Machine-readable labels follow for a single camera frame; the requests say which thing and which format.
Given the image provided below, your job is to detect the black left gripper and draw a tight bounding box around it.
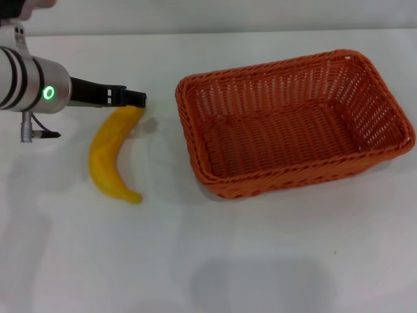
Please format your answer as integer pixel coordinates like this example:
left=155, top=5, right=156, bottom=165
left=68, top=76, right=148, bottom=109

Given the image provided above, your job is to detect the yellow banana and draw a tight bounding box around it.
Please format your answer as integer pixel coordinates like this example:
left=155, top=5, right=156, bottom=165
left=89, top=106, right=147, bottom=205

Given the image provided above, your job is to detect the orange woven plastic basket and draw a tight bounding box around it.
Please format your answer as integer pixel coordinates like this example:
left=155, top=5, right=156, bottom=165
left=175, top=48, right=416, bottom=200

